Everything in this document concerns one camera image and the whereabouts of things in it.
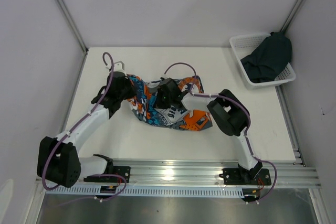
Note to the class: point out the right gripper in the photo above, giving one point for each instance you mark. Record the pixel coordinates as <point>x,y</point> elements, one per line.
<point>158,104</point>

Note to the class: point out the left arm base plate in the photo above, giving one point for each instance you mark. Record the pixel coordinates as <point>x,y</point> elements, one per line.
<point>119,174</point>

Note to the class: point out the aluminium rail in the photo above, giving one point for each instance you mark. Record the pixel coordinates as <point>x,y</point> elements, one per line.
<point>206,174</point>

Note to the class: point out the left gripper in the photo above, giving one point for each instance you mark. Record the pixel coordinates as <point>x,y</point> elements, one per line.
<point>132,88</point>

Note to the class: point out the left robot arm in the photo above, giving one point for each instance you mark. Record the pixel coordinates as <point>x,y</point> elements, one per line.
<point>58,159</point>

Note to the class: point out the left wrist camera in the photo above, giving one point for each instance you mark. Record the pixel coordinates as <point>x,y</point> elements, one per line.
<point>117,66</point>

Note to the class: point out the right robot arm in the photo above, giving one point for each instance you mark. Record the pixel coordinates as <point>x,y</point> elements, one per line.
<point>231,117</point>

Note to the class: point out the slotted cable duct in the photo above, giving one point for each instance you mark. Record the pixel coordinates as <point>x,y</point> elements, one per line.
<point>152,191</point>

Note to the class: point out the white plastic basket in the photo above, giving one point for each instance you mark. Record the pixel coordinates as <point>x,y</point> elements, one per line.
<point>244,45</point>

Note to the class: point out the dark green shorts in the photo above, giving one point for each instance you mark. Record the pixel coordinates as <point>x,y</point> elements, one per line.
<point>269,59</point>

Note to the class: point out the colourful patterned shorts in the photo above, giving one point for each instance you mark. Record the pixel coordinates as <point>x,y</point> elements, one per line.
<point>173,116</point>

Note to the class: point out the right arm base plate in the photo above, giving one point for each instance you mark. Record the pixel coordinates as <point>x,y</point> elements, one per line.
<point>236,176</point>

